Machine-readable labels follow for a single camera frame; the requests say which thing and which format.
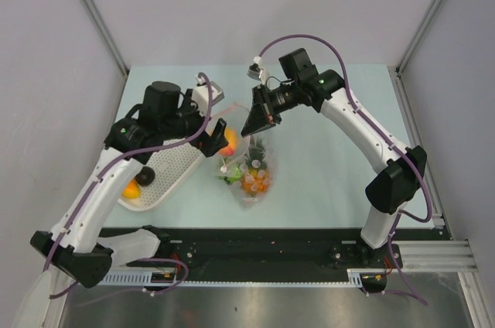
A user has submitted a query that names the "clear zip top bag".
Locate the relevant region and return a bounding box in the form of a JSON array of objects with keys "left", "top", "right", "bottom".
[{"left": 208, "top": 103, "right": 277, "bottom": 210}]

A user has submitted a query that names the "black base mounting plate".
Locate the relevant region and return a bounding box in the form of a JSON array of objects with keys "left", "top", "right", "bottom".
[{"left": 127, "top": 228, "right": 447, "bottom": 282}]

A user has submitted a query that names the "green toy watermelon ball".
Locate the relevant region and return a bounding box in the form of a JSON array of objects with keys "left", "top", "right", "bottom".
[{"left": 218, "top": 169, "right": 243, "bottom": 185}]

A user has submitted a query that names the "toy orange mango slice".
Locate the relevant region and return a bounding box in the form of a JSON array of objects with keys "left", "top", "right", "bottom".
[{"left": 122, "top": 179, "right": 141, "bottom": 200}]

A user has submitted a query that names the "white perforated plastic basket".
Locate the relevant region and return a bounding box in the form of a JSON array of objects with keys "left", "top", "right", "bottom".
[{"left": 118, "top": 144, "right": 204, "bottom": 212}]

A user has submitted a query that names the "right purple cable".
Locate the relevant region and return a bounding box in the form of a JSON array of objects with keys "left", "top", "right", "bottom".
[{"left": 258, "top": 35, "right": 433, "bottom": 306}]

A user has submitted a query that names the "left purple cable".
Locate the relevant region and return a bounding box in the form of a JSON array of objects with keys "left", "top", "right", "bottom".
[{"left": 43, "top": 72, "right": 190, "bottom": 306}]

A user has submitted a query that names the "purple cable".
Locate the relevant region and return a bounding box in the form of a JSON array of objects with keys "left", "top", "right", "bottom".
[
  {"left": 258, "top": 35, "right": 433, "bottom": 306},
  {"left": 43, "top": 72, "right": 190, "bottom": 306}
]

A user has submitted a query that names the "aluminium frame post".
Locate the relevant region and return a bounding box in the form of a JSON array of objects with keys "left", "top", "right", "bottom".
[
  {"left": 395, "top": 0, "right": 445, "bottom": 74},
  {"left": 80, "top": 0, "right": 130, "bottom": 80}
]

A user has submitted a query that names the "toy chocolate donut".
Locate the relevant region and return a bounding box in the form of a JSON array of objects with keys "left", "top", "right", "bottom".
[{"left": 135, "top": 166, "right": 155, "bottom": 187}]

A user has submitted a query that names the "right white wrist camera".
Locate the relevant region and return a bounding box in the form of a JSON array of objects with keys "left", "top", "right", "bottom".
[{"left": 247, "top": 56, "right": 271, "bottom": 85}]

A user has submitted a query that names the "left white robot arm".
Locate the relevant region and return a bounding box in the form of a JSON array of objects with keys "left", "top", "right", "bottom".
[{"left": 30, "top": 73, "right": 227, "bottom": 288}]

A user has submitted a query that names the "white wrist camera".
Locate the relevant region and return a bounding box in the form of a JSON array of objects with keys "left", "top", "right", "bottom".
[
  {"left": 247, "top": 56, "right": 271, "bottom": 85},
  {"left": 191, "top": 81, "right": 224, "bottom": 115}
]

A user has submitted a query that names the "right aluminium frame post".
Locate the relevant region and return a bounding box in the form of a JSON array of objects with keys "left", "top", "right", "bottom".
[{"left": 395, "top": 0, "right": 445, "bottom": 74}]

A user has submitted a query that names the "white slotted cable duct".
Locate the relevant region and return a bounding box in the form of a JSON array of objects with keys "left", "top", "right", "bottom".
[{"left": 98, "top": 268, "right": 363, "bottom": 289}]

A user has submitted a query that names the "left aluminium frame post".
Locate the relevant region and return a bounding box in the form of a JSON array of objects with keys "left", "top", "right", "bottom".
[{"left": 80, "top": 0, "right": 130, "bottom": 80}]

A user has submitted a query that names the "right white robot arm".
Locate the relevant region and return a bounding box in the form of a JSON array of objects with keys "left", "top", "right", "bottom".
[{"left": 241, "top": 48, "right": 427, "bottom": 267}]

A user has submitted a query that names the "toy peach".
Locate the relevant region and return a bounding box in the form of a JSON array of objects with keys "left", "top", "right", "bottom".
[{"left": 217, "top": 127, "right": 240, "bottom": 157}]

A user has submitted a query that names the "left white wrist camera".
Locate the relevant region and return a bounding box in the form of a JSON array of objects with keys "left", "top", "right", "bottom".
[{"left": 191, "top": 81, "right": 224, "bottom": 115}]

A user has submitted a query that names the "orange toy pineapple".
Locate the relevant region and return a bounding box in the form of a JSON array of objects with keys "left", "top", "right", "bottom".
[{"left": 240, "top": 138, "right": 271, "bottom": 198}]

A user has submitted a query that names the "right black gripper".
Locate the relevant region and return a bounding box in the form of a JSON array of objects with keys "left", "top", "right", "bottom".
[{"left": 242, "top": 80, "right": 302, "bottom": 137}]

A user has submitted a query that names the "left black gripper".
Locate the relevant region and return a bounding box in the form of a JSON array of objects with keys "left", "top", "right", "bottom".
[{"left": 159, "top": 89, "right": 227, "bottom": 155}]

